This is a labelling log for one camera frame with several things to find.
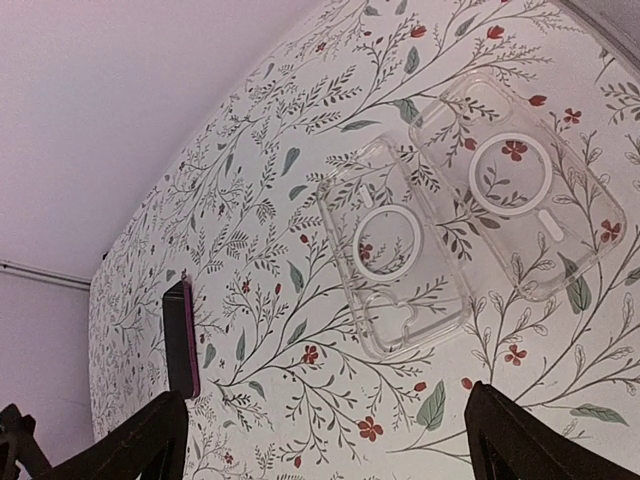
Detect black smartphone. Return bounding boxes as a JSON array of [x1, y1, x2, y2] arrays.
[[162, 279, 200, 400]]

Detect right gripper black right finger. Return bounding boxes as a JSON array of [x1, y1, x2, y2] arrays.
[[464, 381, 639, 480]]

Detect floral patterned table mat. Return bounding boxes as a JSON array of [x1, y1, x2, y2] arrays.
[[89, 1, 639, 479]]

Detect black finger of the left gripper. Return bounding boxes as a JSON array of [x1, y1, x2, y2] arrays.
[[1, 404, 50, 480]]

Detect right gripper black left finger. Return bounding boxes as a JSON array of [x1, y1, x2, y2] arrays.
[[35, 390, 188, 479]]

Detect left aluminium frame post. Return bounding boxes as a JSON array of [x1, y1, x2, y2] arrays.
[[1, 260, 91, 291]]

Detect clear case on mat right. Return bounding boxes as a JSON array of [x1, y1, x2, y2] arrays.
[[317, 136, 471, 360]]

